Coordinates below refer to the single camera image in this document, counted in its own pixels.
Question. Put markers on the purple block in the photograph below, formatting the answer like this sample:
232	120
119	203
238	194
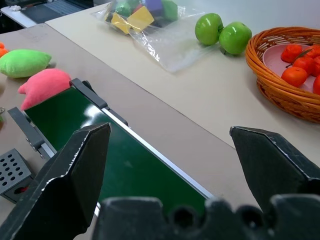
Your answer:
153	4

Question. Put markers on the white crumpled paper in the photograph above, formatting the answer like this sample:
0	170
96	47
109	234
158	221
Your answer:
15	8

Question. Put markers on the green apple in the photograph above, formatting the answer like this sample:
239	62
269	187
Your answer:
208	28
235	38

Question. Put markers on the small yellow block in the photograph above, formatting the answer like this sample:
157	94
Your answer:
119	23

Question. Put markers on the green foam block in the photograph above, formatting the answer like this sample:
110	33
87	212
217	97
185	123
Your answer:
170	9

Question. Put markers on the clear plastic bag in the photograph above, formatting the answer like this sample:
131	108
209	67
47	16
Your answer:
172	47

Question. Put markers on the orange tangerine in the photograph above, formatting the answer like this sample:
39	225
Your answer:
291	53
314	51
317	66
294	76
303	65
317	85

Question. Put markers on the pink plate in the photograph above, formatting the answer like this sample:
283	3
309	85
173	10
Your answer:
272	58

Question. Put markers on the orange wicker basket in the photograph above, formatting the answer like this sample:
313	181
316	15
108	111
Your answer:
272	85

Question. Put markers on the pink plush toy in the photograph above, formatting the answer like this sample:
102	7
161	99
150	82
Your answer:
42	87

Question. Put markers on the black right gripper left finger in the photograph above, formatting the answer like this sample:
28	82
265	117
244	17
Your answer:
62	190

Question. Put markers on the orange plush toy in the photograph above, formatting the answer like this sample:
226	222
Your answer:
2	50

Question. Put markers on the grey perforated metal box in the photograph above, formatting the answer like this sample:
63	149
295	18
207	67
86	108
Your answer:
11	172

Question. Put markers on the green conveyor belt, grey frame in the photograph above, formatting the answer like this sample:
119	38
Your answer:
130	162

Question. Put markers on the crinkled green toy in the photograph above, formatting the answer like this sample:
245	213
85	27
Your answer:
123	8

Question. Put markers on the metal keyring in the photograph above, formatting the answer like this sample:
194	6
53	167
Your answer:
2	110

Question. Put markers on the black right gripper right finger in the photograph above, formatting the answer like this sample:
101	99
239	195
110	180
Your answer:
272	165

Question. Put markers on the large yellow block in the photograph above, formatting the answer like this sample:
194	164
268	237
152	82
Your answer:
140	18

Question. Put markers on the green plush toy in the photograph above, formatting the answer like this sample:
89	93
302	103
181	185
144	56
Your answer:
21	62

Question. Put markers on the dark laptop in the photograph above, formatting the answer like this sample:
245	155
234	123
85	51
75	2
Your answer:
47	10

